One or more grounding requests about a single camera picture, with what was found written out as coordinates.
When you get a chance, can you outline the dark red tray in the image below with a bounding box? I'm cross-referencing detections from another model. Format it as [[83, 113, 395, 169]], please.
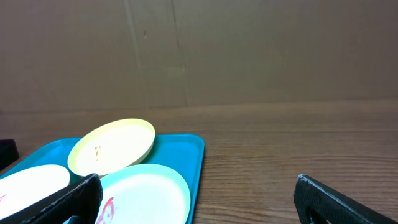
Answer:
[[0, 139, 19, 170]]

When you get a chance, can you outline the teal plastic tray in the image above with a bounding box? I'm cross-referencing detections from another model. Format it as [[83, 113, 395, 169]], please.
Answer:
[[1, 134, 205, 224]]

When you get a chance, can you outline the light blue plate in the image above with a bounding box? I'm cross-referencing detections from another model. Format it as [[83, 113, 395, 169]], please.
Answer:
[[96, 164, 191, 224]]

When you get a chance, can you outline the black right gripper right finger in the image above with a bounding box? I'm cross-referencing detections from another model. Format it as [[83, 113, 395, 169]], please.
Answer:
[[294, 174, 397, 224]]

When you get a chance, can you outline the white pink plate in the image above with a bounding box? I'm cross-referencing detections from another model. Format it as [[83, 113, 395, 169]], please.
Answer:
[[1, 164, 70, 219]]

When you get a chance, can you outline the yellow plate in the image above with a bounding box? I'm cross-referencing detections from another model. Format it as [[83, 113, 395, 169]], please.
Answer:
[[67, 118, 155, 177]]

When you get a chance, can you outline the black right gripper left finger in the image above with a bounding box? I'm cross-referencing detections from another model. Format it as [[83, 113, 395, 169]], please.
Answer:
[[1, 174, 103, 224]]

